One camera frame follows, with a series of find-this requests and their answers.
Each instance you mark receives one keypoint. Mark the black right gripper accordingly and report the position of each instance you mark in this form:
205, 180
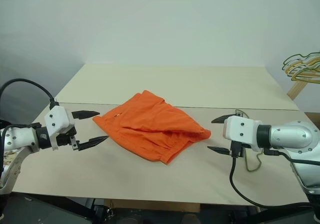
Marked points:
237, 149

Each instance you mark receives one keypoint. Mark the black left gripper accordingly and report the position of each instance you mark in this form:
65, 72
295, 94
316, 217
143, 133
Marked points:
63, 139

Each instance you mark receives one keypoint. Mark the orange shorts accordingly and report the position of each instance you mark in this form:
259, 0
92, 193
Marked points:
150, 124

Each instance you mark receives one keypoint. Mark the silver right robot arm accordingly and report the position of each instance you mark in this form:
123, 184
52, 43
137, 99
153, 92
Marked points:
295, 135

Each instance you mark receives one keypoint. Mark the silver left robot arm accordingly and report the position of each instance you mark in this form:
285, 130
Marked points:
17, 140

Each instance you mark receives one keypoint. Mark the dark rounded shape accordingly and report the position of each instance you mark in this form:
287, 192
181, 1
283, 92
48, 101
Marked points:
190, 219

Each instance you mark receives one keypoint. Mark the wooden beam under table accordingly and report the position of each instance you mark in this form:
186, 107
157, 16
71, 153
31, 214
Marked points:
150, 205

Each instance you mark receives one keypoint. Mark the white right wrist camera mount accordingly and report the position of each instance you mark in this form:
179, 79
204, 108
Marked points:
241, 130

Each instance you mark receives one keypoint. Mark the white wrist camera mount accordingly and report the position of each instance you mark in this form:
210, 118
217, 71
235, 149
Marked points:
241, 130
58, 120

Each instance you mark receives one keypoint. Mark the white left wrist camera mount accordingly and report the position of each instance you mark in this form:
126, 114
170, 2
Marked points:
58, 120

